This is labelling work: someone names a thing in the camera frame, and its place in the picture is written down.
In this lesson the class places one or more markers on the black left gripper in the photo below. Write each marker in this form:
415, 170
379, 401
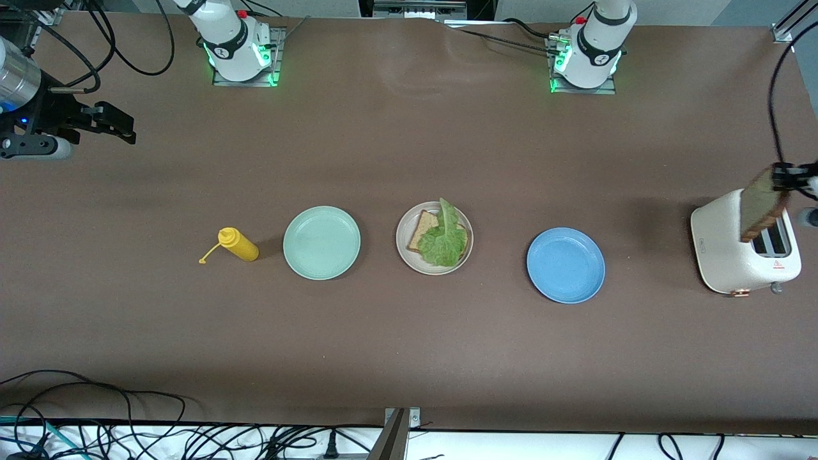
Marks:
788, 176

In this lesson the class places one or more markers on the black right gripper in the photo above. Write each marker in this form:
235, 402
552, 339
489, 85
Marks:
54, 110

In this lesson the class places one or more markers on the brown bread slice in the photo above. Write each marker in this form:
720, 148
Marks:
422, 233
760, 207

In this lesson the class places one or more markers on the yellow mustard squeeze bottle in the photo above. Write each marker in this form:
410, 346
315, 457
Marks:
243, 246

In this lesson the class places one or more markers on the green lettuce leaf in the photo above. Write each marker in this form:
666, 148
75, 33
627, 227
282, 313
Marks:
444, 246

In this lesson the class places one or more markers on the mint green plate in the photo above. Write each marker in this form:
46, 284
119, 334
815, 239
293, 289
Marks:
321, 243

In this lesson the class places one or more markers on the blue plate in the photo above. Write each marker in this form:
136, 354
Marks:
565, 265

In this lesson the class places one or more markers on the beige plate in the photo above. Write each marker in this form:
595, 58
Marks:
412, 260

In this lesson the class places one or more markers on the cream white toaster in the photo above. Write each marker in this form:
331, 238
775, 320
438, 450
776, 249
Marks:
722, 246

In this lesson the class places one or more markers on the black metal stand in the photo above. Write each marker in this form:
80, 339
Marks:
479, 7

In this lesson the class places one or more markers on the black power plug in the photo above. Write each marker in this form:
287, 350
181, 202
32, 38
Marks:
330, 447

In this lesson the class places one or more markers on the aluminium frame rail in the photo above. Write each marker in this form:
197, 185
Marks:
783, 29

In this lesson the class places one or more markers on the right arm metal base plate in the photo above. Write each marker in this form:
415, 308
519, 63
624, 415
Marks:
278, 57

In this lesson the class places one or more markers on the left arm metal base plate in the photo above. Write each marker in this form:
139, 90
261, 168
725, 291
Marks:
588, 91

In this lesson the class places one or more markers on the metal table bracket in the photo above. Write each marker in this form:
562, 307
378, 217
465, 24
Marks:
393, 441

